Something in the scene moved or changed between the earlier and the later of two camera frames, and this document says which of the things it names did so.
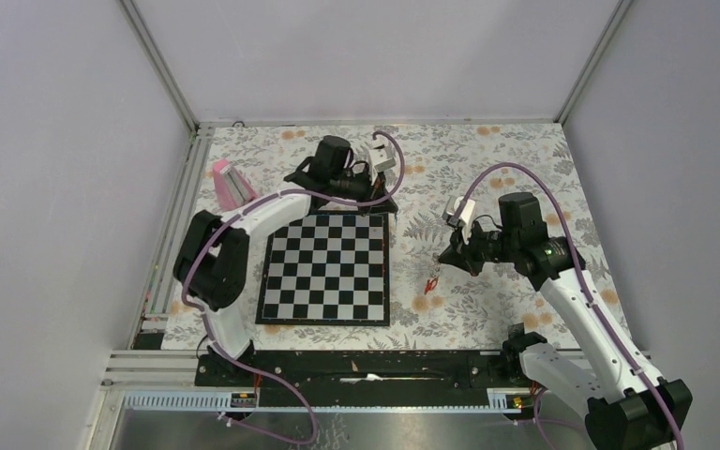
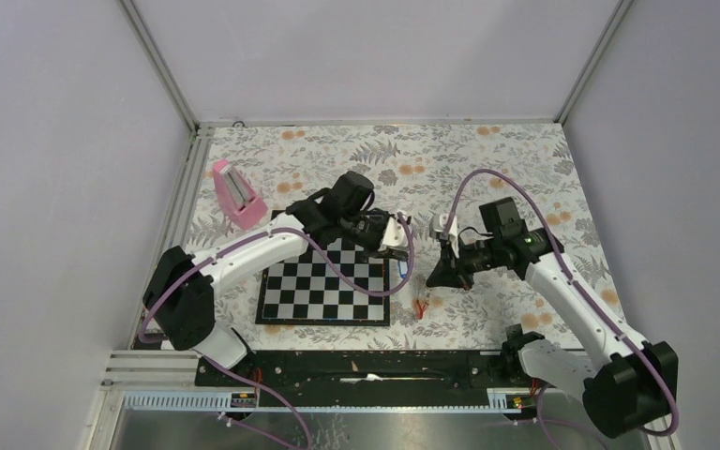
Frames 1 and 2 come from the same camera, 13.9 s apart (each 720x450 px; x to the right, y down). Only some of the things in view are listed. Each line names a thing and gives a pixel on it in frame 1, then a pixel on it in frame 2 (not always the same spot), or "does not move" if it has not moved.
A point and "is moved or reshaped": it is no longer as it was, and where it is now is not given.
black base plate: x=359 y=376 does not move
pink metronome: x=232 y=189 does not move
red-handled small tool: x=433 y=281 is moved or reshaped
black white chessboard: x=328 y=268 does not move
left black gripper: x=379 y=190 -> x=387 y=252
